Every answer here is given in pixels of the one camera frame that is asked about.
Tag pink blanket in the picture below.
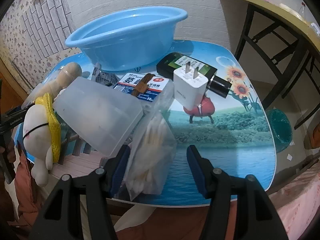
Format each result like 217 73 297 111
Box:
269 165 320 240

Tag beige plush toy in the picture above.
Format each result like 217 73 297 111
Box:
21 62 83 110

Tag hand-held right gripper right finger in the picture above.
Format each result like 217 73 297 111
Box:
186 144 290 240

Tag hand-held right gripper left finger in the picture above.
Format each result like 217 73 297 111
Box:
29 144 132 240

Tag blue plastic basin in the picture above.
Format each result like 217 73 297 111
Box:
65 7 188 72

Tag person's left forearm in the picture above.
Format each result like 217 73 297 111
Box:
14 150 45 220

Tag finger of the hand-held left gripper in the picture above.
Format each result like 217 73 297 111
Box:
0 104 33 135

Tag clear glass bottle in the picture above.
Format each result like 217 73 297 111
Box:
299 2 320 34

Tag bag of cotton swabs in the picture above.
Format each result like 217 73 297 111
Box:
124 111 177 202

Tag white plush toy yellow net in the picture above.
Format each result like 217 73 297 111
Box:
22 92 62 187

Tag wooden desk with black legs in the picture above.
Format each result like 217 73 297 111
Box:
217 0 320 130

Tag black bottle with green label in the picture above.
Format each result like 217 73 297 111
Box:
156 52 232 99

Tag grey printed sachet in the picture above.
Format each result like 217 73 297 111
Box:
92 64 119 87

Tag translucent plastic cup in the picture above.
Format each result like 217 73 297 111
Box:
53 76 144 157

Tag white charger plug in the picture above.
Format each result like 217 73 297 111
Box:
173 61 209 111

